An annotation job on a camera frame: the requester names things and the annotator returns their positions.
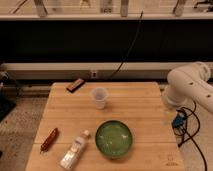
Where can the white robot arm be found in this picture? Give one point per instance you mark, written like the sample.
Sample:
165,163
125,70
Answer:
189,82

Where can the blue connector box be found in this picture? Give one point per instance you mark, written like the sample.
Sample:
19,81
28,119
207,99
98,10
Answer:
178,121

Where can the clear plastic bottle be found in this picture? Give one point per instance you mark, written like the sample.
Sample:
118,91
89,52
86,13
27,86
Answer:
75,150

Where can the white wall outlet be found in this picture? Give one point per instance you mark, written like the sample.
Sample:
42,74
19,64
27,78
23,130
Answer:
94,74

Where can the green glass bowl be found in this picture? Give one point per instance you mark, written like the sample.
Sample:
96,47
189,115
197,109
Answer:
113,139

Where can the translucent white cup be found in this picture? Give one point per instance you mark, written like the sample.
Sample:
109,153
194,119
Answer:
99,97

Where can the brown rectangular block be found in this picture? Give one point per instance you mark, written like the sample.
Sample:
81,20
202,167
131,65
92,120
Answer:
75,85

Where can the red pocket knife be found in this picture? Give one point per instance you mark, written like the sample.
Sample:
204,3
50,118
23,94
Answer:
49,140

